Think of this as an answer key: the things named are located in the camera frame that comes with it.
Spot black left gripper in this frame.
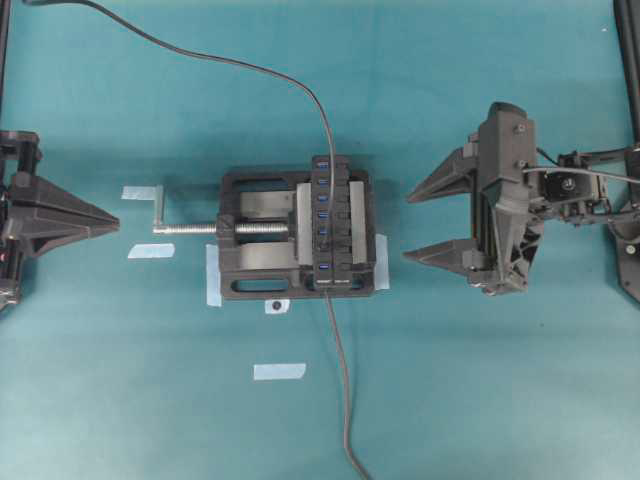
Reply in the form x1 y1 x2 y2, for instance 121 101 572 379
1 130 120 311

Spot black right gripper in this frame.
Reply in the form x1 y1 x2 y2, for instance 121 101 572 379
403 101 543 296

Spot black USB cable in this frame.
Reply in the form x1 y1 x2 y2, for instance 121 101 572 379
19 0 336 164

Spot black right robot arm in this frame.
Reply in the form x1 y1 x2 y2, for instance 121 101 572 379
405 102 639 296

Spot black USB hub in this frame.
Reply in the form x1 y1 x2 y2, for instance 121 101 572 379
311 156 353 290

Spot blue tape on vise right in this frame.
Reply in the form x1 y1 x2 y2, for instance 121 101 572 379
374 234 390 291

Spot blue tape on vise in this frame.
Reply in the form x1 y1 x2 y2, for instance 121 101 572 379
205 244 222 307
374 234 390 291

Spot blue tape strip far left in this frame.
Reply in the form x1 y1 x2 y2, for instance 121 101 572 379
121 185 164 201

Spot blue tape strip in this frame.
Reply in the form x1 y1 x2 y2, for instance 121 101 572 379
121 185 164 201
253 363 307 381
128 243 175 259

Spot blue tape strip lower left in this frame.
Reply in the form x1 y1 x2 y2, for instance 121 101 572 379
128 243 175 259

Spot blue tape on vise left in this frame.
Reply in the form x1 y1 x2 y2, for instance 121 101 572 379
205 244 222 307

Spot black bench vise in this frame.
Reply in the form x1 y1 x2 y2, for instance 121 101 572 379
153 167 376 301

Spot white marker sticker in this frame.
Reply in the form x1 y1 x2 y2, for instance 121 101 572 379
264 299 290 315

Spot blue tape strip bottom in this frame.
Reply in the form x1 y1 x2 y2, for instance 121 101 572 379
253 363 307 381

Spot hub power cable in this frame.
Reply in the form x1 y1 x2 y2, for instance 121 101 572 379
322 292 374 480

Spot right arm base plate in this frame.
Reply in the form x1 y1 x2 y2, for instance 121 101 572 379
608 201 639 302

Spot black aluminium frame rail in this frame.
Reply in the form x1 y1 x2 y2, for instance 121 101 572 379
613 0 639 143

